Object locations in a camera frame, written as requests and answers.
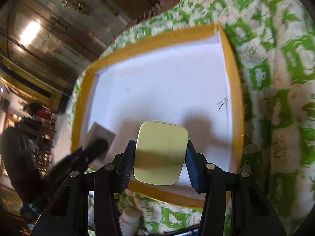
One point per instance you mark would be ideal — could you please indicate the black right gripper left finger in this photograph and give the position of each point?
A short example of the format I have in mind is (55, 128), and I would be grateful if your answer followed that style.
(111, 179)

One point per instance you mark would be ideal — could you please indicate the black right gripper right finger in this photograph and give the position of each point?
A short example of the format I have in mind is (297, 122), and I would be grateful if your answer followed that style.
(209, 179)

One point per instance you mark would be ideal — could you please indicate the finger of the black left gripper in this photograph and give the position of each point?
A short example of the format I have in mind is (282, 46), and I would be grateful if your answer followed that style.
(95, 149)

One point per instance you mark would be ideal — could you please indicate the grey medicine carton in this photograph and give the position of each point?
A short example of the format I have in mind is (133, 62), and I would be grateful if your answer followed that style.
(98, 133)

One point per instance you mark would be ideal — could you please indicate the white pill bottle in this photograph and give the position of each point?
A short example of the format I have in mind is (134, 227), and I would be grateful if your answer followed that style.
(129, 221)

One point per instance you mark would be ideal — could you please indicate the yellow rectangular tin box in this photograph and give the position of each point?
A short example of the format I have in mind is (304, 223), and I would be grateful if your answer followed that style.
(160, 153)

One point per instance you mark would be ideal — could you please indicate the seated person in red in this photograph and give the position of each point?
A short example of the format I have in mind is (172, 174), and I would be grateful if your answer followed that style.
(35, 109)

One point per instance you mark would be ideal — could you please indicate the yellow-edged white tray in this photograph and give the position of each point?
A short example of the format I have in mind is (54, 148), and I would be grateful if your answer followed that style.
(187, 77)

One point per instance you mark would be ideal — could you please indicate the wooden glass cabinet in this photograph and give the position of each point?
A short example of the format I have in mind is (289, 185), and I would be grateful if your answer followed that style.
(55, 40)

